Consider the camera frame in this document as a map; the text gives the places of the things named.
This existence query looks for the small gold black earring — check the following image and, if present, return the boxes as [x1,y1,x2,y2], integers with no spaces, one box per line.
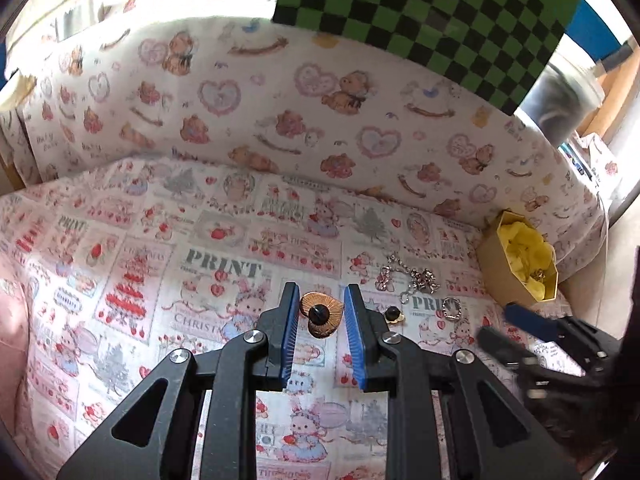
[384,306,405,325]

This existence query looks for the yellow cloth in box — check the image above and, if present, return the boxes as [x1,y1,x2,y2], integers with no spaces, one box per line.
[498,221,555,301]

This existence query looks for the teddy bear print cloth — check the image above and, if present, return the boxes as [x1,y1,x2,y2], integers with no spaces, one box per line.
[1,0,606,278]

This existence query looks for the clear plastic jar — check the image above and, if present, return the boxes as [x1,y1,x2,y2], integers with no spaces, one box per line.
[516,54,605,148]

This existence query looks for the silver charm chain bracelet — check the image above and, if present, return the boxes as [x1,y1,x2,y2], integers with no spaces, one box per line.
[374,252,442,305]

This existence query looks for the green checkered tissue box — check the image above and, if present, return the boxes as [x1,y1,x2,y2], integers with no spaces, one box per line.
[272,0,578,115]

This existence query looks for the gold octagonal jewelry box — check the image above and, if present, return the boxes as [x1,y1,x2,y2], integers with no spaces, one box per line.
[476,210,558,308]

